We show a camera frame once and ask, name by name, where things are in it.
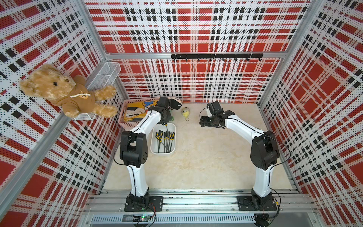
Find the white plastic storage box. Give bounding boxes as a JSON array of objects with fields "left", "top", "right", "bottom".
[{"left": 150, "top": 123, "right": 176, "bottom": 156}]

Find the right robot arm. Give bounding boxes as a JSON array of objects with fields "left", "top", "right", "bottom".
[{"left": 199, "top": 101, "right": 279, "bottom": 208}]

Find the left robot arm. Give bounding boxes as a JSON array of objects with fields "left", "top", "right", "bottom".
[{"left": 120, "top": 97, "right": 174, "bottom": 207}]

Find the pink black plush toy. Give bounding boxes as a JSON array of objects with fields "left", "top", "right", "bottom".
[{"left": 168, "top": 96, "right": 182, "bottom": 110}]

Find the yellow printed folded cloth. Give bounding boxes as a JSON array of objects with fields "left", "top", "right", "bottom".
[{"left": 123, "top": 100, "right": 157, "bottom": 122}]

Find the pink plastic basket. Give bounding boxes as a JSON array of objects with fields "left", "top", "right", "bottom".
[{"left": 118, "top": 98, "right": 167, "bottom": 131}]

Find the green circuit board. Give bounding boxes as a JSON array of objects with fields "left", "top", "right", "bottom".
[{"left": 132, "top": 215, "right": 152, "bottom": 222}]

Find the brown teddy bear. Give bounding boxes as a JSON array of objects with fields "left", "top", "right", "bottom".
[{"left": 19, "top": 64, "right": 118, "bottom": 118}]

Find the yellow round keychain toy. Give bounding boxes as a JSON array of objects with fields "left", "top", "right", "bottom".
[{"left": 181, "top": 107, "right": 190, "bottom": 121}]

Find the clear wall-mounted basket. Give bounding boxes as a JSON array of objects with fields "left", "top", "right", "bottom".
[{"left": 74, "top": 61, "right": 122, "bottom": 121}]

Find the black wall hook rail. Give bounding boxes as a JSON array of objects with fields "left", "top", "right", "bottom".
[{"left": 171, "top": 53, "right": 264, "bottom": 60}]

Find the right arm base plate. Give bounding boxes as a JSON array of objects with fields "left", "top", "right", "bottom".
[{"left": 237, "top": 195, "right": 278, "bottom": 211}]

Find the aluminium mounting rail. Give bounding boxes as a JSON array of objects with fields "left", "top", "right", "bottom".
[{"left": 80, "top": 189, "right": 323, "bottom": 227}]

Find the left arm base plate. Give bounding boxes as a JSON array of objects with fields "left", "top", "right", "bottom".
[{"left": 124, "top": 194, "right": 164, "bottom": 212}]

